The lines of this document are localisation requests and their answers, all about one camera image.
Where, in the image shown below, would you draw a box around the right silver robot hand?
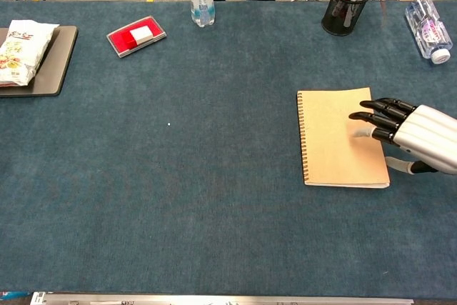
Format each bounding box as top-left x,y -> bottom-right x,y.
348,97 -> 457,176

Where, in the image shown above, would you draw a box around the tan spiral notebook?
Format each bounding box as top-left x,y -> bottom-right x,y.
296,86 -> 391,189

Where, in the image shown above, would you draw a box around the black mesh pen holder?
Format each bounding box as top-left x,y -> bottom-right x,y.
321,0 -> 376,37

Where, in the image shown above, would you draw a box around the clear bottle with pink label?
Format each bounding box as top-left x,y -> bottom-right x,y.
404,0 -> 453,66

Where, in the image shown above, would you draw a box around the red and white block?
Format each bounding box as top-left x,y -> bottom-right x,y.
121,26 -> 154,50

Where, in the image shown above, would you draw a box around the red stamp pad tray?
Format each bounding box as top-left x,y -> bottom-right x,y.
106,15 -> 167,59

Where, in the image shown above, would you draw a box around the dark grey tray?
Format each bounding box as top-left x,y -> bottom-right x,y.
0,25 -> 79,98

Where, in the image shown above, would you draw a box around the white snack bag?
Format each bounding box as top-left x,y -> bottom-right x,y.
0,19 -> 60,87

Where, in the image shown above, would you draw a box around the teal box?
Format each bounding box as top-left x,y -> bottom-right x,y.
0,291 -> 31,301

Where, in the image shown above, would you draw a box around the aluminium rail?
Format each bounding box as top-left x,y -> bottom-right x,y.
30,291 -> 415,305

